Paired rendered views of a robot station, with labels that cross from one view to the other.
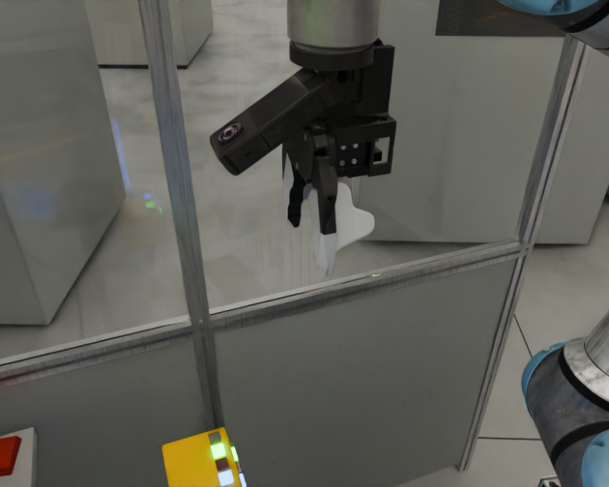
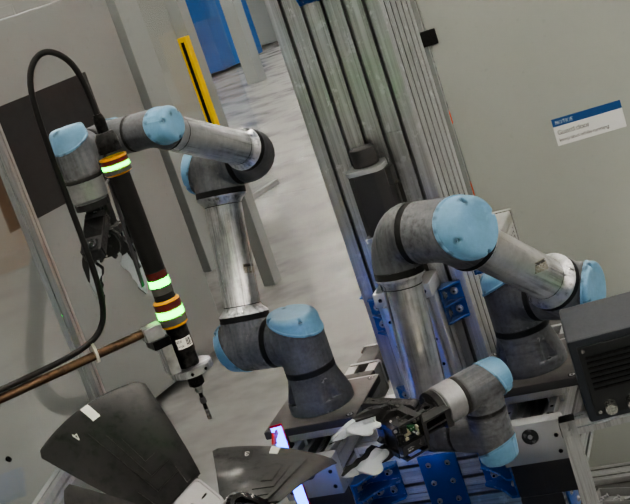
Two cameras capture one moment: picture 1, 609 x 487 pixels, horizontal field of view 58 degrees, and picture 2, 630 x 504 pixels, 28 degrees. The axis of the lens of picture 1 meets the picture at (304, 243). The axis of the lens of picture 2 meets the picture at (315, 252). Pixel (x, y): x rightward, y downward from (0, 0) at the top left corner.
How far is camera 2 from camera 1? 222 cm
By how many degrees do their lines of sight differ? 56
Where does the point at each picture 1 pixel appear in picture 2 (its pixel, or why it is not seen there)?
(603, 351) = (235, 297)
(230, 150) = (101, 244)
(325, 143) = (118, 232)
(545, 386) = (231, 339)
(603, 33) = (182, 143)
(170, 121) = not seen: outside the picture
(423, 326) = not seen: outside the picture
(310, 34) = (96, 193)
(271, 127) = (104, 231)
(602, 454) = (274, 319)
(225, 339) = not seen: outside the picture
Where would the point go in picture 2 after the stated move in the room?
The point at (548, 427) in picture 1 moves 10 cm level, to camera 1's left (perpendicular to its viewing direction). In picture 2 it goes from (250, 348) to (228, 368)
